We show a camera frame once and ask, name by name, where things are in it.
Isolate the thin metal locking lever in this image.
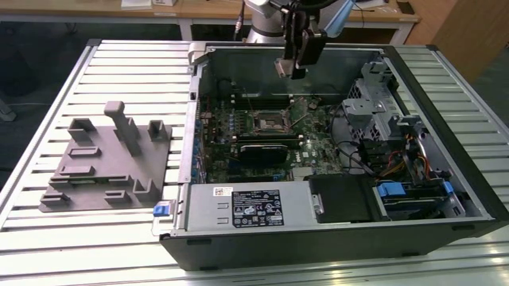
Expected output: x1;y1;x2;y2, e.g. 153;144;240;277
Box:
245;97;258;120

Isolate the hard disk in blue carrier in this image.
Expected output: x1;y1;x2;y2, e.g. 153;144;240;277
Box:
376;181;447;209

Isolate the black graphics card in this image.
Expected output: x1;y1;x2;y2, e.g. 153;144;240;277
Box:
237;142;290;168

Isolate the black open PC case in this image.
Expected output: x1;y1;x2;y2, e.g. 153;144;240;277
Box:
158;41;509;272

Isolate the silver perforated drive cage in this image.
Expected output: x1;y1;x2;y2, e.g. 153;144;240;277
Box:
341;61;401;141

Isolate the orange red wire bundle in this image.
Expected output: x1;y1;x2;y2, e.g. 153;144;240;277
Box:
380;132;435;181

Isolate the CPU socket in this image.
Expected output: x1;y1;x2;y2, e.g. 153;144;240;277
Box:
248;110;296;133

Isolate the silver square CPU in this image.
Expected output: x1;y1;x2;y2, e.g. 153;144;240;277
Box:
273;58;298;79

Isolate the wooden cabinet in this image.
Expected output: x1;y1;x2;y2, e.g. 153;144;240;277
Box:
405;0;509;87

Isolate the grey plastic parts rack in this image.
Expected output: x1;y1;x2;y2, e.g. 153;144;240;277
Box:
38;100;174;213

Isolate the silver disk bay frame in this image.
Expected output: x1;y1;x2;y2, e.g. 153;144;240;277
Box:
372;175;469;223

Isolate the grey chair base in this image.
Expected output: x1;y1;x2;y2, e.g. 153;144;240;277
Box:
0;98;18;122

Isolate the silver power supply unit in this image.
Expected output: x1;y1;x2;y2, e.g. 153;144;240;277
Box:
173;181;320;233

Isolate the green motherboard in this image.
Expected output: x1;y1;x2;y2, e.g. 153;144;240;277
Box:
197;94;348;184

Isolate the blue case latch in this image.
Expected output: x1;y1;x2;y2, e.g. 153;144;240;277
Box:
153;201;172;217

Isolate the thin hanging cable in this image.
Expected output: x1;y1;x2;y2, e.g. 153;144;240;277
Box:
234;0;246;34

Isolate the small silver heatsink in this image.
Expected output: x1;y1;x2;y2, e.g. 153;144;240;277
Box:
292;166;316;181

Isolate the black plastic drive cover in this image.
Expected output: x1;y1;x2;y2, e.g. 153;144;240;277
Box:
304;174;383;224

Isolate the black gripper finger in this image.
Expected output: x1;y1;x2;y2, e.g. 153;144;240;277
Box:
284;11;302;61
290;29;329;80

